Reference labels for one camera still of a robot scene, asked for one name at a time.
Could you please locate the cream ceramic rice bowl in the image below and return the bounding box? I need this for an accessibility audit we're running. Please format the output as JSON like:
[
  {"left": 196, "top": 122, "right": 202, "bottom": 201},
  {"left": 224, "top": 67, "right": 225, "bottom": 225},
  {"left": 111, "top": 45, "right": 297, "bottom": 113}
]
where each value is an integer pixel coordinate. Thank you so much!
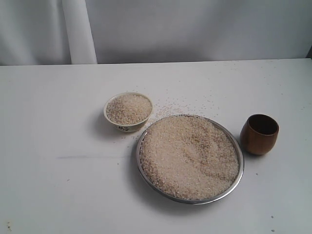
[{"left": 103, "top": 92, "right": 153, "bottom": 133}]

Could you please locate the round steel rice tray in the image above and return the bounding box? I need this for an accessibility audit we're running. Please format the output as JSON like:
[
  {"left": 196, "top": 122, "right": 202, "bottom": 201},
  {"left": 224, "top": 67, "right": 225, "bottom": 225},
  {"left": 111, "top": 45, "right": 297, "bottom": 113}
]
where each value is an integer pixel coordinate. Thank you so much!
[{"left": 136, "top": 115, "right": 244, "bottom": 205}]

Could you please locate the brown wooden cup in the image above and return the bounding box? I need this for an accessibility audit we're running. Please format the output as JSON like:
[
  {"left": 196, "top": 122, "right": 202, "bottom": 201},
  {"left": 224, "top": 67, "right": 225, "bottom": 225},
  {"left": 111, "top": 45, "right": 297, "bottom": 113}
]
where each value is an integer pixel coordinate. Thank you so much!
[{"left": 240, "top": 114, "right": 279, "bottom": 156}]

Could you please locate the white backdrop curtain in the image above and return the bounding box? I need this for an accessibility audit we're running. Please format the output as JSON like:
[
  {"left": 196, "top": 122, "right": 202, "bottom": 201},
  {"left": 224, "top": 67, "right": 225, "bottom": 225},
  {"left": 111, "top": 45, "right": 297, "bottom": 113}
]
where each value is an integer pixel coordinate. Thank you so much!
[{"left": 0, "top": 0, "right": 312, "bottom": 65}]

